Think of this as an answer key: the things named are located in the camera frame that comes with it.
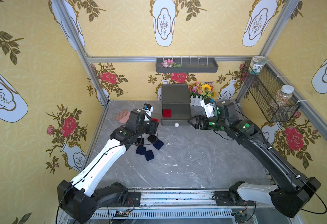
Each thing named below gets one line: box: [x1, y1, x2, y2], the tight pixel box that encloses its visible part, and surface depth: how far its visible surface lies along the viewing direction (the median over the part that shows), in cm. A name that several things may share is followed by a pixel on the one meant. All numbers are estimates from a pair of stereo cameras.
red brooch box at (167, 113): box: [163, 109, 172, 118], surface depth 95 cm
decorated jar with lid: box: [248, 55, 268, 76], surface depth 87 cm
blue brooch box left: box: [135, 145, 147, 156], surface depth 93 cm
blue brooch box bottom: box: [144, 149, 155, 161], surface depth 92 cm
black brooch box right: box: [147, 134, 158, 144], surface depth 99 cm
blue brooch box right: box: [153, 139, 164, 150], surface depth 97 cm
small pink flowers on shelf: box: [161, 58, 183, 69], surface depth 89 cm
